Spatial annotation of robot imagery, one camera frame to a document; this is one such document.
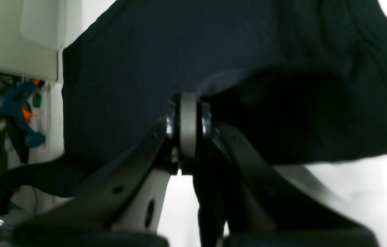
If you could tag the black T-shirt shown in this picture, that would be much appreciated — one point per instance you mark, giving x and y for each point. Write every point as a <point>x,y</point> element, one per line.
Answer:
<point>304,80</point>

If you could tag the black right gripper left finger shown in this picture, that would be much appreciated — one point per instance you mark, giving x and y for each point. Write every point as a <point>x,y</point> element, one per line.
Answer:
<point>121,210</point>

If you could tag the white partition panel right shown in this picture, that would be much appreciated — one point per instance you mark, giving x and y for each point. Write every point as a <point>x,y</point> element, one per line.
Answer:
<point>31,35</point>

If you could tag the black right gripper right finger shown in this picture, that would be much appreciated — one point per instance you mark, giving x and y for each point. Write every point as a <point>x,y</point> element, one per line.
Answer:
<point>245,202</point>

